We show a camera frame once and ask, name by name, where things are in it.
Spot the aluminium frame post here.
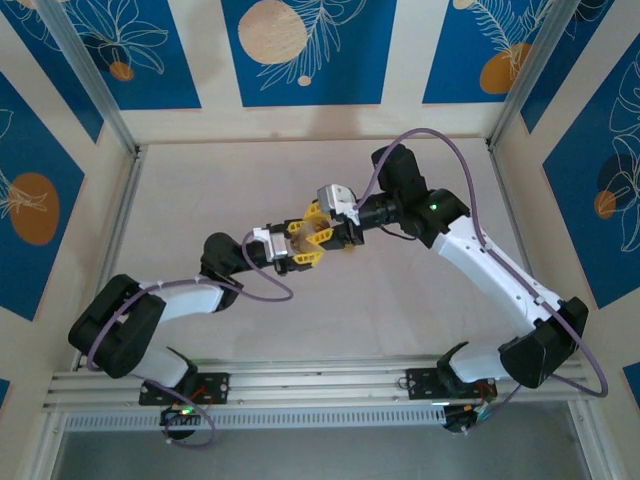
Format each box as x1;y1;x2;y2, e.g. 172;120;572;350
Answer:
485;0;575;151
35;0;142;157

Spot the blue floral wall panel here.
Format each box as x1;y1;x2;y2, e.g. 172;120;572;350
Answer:
542;47;640;310
422;0;551;105
58;0;202;112
220;0;399;108
0;69;87;322

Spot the clear pill bottle brown cap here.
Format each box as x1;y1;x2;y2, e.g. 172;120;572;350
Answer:
291;224;322;252

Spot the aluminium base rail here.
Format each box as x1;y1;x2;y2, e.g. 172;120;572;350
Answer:
42;355;592;412

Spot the grey slotted cable duct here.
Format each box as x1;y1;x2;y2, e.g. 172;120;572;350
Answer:
63;407;447;432

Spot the aluminium table side rail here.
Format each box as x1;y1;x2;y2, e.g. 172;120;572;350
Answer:
72;145;147;374
487;142;561;360

